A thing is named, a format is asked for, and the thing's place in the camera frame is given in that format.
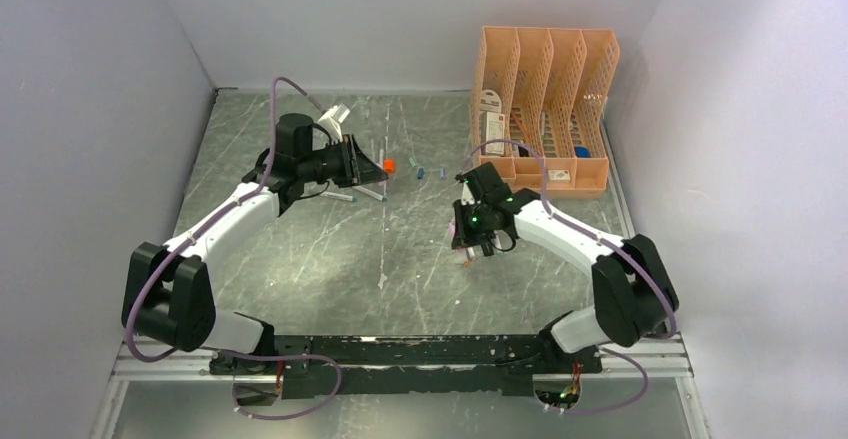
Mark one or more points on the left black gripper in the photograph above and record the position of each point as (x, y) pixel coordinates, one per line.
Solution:
(362, 170)

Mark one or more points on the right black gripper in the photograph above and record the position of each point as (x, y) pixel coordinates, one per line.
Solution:
(464, 236)

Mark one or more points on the pink capped white marker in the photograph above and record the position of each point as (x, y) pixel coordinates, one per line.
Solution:
(372, 194)

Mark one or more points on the grey capped white marker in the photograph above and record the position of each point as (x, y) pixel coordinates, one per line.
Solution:
(338, 196)

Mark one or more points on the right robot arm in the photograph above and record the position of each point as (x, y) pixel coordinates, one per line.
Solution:
(633, 296)

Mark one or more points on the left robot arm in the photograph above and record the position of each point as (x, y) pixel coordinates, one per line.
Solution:
(168, 294)

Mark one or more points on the white packaged item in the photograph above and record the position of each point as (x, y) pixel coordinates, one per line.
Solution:
(492, 122)

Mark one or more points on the orange mesh file organizer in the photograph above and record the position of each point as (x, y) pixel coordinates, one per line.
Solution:
(554, 85)

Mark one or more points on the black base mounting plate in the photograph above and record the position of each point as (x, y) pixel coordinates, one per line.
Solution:
(359, 365)

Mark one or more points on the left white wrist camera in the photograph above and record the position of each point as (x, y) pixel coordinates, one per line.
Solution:
(332, 121)

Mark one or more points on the aluminium rail frame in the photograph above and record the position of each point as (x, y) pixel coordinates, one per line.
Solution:
(659, 359)

